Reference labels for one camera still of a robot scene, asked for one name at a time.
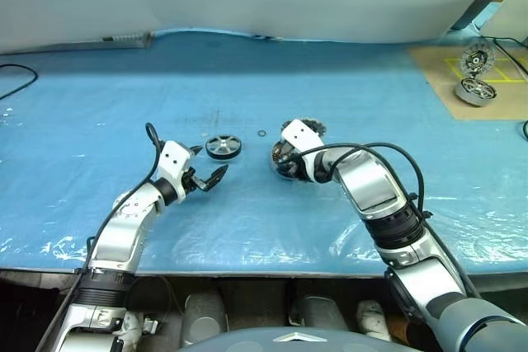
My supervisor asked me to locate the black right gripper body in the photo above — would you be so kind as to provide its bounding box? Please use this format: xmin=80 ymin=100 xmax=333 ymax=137
xmin=282 ymin=148 xmax=311 ymax=183

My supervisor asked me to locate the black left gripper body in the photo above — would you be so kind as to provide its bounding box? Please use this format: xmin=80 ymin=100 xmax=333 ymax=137
xmin=182 ymin=165 xmax=208 ymax=195

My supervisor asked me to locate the grey motor housing with lid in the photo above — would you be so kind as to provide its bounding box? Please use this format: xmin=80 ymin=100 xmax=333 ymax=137
xmin=270 ymin=118 xmax=330 ymax=182

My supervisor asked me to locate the silver spoked rotor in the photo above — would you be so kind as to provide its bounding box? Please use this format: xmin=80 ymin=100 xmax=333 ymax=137
xmin=205 ymin=134 xmax=243 ymax=161

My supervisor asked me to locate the open spare motor housing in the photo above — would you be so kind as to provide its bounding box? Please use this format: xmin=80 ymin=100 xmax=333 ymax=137
xmin=455 ymin=41 xmax=498 ymax=108

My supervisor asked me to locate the blue plastic table cover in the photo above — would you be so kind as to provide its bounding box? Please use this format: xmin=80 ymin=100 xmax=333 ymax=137
xmin=0 ymin=26 xmax=528 ymax=277

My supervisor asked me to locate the grey power strip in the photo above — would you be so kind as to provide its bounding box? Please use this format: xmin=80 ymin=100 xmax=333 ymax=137
xmin=53 ymin=31 xmax=155 ymax=51

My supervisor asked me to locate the dark rounded cylinder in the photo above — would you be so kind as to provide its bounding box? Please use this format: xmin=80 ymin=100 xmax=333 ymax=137
xmin=293 ymin=293 xmax=350 ymax=333
xmin=181 ymin=289 xmax=229 ymax=347

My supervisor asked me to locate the brown cardboard sheet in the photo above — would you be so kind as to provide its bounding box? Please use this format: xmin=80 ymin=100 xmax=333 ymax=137
xmin=405 ymin=43 xmax=528 ymax=122

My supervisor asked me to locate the grey robot torso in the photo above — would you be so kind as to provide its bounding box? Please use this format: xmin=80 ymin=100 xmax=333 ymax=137
xmin=176 ymin=326 xmax=413 ymax=352

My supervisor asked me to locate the white wrapped bundle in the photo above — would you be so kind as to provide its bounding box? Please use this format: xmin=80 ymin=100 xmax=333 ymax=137
xmin=356 ymin=299 xmax=393 ymax=342

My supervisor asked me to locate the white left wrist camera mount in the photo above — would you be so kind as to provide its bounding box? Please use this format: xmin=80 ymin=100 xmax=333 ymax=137
xmin=158 ymin=140 xmax=196 ymax=205

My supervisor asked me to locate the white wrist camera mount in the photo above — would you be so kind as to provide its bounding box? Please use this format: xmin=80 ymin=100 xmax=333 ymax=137
xmin=280 ymin=119 xmax=326 ymax=185
xmin=158 ymin=140 xmax=196 ymax=205

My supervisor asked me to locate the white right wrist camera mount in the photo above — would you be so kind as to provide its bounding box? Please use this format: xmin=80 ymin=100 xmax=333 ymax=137
xmin=280 ymin=119 xmax=326 ymax=185

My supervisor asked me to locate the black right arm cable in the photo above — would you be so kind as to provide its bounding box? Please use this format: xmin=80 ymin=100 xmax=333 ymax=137
xmin=284 ymin=142 xmax=483 ymax=299

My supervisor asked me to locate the black curved cable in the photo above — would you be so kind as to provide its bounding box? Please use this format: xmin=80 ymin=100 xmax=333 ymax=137
xmin=0 ymin=63 xmax=39 ymax=101

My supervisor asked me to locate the long black cable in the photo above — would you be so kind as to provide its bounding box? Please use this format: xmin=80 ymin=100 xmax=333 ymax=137
xmin=480 ymin=34 xmax=528 ymax=77

